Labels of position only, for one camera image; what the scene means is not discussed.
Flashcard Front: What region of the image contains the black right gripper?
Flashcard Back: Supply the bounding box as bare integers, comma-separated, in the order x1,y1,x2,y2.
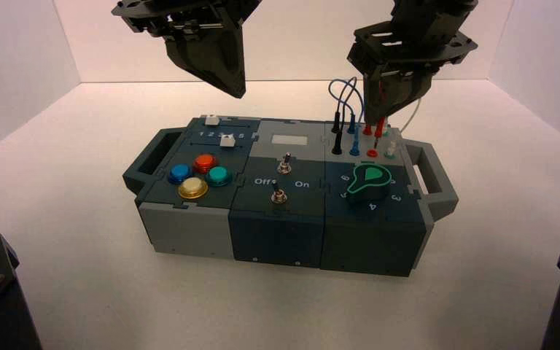
347,0,479,125

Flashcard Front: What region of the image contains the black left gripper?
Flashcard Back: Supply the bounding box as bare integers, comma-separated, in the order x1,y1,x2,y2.
112,0,263,99

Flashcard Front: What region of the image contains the red jumper wire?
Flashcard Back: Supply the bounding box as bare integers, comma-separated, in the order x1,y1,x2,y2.
362,79,388,148

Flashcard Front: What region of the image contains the green rotary knob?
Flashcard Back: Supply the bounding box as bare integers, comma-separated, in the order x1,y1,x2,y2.
346,163,393,206

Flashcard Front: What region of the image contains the red round push button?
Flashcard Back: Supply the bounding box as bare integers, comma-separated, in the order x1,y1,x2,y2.
192,154,219,175

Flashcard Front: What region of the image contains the teal round push button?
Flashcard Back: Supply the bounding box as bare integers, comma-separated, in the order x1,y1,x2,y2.
205,166,233,188

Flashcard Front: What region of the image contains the blue round push button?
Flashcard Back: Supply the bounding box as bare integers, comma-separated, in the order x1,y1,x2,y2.
166,163,195,185

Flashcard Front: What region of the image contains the yellow round push button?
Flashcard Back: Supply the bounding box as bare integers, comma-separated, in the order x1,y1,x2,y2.
177,176,209,200

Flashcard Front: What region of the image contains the dark green grey task box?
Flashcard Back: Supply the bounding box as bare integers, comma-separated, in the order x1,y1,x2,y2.
122,114,459,279

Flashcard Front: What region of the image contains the white jumper wire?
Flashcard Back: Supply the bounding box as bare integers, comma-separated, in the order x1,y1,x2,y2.
382,96,424,159

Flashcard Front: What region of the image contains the blue jumper wire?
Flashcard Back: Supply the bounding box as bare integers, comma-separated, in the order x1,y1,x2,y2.
328,77,365,157

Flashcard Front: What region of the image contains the black jumper wire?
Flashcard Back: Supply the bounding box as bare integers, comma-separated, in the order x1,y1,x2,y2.
330,77,358,156

